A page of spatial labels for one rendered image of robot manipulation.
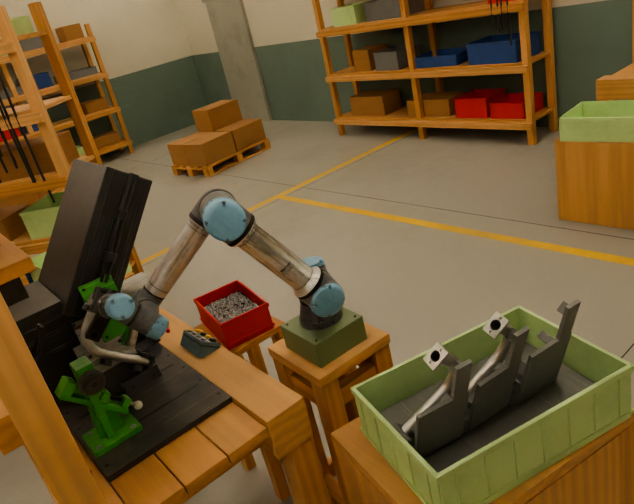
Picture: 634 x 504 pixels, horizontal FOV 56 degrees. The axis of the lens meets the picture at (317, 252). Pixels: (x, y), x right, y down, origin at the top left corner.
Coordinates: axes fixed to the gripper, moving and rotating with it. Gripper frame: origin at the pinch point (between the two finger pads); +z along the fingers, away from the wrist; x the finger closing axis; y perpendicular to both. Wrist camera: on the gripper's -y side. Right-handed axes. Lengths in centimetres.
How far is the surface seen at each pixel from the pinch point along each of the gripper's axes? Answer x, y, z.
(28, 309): 17.1, -5.0, 12.6
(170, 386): -30.4, -16.8, -9.5
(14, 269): 29.7, 2.6, -39.8
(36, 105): 34, 129, 226
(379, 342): -86, 16, -42
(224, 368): -44.0, -6.3, -17.1
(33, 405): 18, -26, -62
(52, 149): 14, 107, 236
